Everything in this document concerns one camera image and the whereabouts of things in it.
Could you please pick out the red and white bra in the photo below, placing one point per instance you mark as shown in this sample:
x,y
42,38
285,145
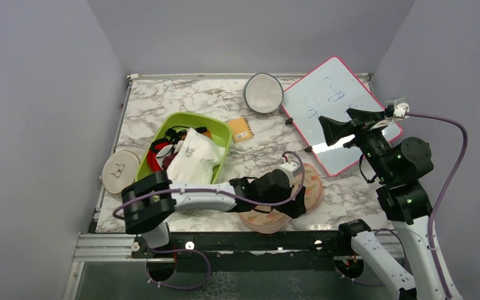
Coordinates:
x,y
154,161

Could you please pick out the black strap bra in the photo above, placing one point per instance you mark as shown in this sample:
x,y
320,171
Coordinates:
x,y
171,137

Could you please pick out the yellow spiral notebook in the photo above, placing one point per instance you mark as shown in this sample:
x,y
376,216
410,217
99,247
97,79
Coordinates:
x,y
241,130

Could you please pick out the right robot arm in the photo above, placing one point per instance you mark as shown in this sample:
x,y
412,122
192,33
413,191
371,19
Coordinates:
x,y
404,201

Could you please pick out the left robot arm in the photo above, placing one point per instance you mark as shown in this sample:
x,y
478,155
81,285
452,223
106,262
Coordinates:
x,y
147,203

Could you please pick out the pink framed whiteboard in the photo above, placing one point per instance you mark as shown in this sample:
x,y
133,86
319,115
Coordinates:
x,y
328,90

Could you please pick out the orange bra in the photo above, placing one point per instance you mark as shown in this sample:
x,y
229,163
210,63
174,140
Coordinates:
x,y
207,134

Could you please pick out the green plastic tray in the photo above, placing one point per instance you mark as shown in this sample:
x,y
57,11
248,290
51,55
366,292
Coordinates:
x,y
220,134

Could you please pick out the flat round white laundry bag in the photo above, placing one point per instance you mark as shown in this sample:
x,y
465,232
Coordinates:
x,y
120,169

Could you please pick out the maroon bra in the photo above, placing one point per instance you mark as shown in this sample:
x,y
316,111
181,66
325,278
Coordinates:
x,y
168,160

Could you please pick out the aluminium table frame rail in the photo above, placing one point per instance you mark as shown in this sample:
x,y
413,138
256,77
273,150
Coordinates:
x,y
109,248

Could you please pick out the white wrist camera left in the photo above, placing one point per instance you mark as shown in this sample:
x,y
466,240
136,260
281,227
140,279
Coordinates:
x,y
291,170

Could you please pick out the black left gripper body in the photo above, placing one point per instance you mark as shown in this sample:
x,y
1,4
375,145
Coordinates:
x,y
289,207

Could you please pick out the peach floral mesh laundry bag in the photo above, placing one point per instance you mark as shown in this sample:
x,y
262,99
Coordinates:
x,y
267,220

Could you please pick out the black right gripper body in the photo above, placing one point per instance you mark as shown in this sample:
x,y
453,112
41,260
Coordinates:
x,y
373,144

